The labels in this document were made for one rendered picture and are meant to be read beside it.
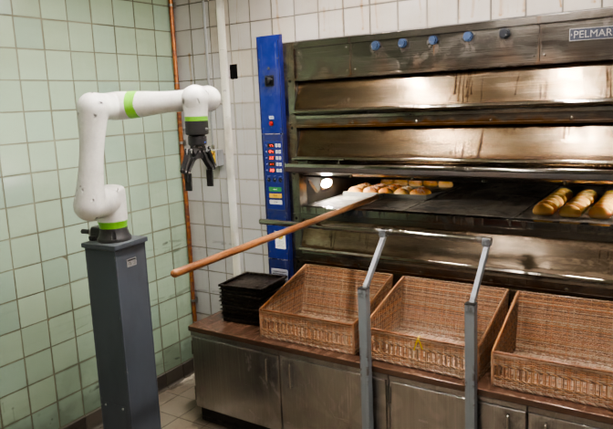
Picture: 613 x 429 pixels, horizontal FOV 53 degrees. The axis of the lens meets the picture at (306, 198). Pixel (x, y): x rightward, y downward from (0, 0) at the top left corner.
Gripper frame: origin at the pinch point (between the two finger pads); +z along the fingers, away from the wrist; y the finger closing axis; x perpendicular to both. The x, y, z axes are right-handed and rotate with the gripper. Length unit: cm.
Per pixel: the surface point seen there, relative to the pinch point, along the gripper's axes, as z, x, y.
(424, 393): 94, 79, -48
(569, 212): 22, 128, -113
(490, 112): -25, 93, -100
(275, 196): 22, -30, -106
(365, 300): 54, 53, -43
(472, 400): 88, 101, -40
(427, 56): -53, 61, -104
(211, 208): 34, -83, -113
